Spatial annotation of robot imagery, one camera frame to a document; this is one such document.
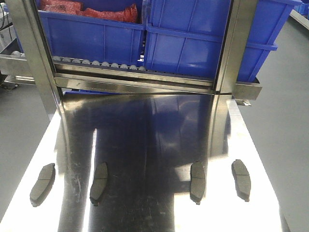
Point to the roller conveyor track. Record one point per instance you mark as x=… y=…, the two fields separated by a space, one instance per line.
x=78 y=61

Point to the stainless steel rack frame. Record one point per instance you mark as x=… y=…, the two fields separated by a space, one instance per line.
x=37 y=66

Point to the right blue plastic bin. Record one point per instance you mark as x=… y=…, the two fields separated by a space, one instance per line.
x=186 y=36

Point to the left blue plastic bin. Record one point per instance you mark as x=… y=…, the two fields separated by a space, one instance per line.
x=91 y=38

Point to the blue plastic bin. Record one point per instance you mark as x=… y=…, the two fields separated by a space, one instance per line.
x=186 y=36
x=91 y=38

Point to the grey brake pad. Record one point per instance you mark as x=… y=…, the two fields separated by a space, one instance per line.
x=99 y=183
x=43 y=185
x=242 y=179
x=197 y=182

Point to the red mesh bag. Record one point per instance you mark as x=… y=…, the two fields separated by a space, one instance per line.
x=129 y=14

